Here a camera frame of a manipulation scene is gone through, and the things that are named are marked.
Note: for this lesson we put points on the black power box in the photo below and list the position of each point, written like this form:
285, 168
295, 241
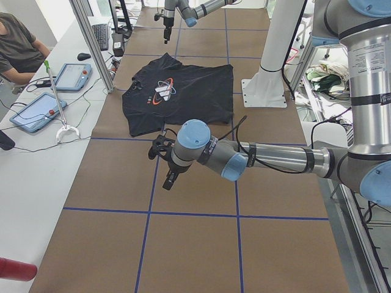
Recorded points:
118, 45

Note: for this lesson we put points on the pile of clothes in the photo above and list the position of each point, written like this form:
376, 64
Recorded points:
331, 78

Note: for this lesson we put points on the black keyboard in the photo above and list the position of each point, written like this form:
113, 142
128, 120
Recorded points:
100, 32

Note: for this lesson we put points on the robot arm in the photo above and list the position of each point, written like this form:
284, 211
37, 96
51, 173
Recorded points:
363, 27
189, 14

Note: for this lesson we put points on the seated person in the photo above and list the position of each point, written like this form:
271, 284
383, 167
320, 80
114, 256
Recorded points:
22, 53

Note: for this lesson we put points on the far blue teach pendant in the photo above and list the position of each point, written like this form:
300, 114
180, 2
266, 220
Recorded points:
73, 77

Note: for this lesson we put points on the red cylinder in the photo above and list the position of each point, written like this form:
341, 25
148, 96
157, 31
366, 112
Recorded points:
18, 271

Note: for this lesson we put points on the reacher grabber stick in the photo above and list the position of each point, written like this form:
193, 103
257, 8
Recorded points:
65, 126

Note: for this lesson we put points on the aluminium frame post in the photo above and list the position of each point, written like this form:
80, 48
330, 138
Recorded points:
87, 32

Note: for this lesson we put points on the black graphic t-shirt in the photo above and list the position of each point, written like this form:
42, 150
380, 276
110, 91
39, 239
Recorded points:
165, 91

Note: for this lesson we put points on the black computer mouse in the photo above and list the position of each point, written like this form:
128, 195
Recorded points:
83, 56

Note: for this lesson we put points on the near blue teach pendant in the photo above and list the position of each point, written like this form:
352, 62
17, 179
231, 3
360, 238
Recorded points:
37, 114

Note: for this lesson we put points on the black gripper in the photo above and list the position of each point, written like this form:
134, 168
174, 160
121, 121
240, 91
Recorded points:
167, 24
175, 168

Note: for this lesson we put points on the blue teach pendant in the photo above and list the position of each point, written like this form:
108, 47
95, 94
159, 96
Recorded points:
37, 114
73, 77

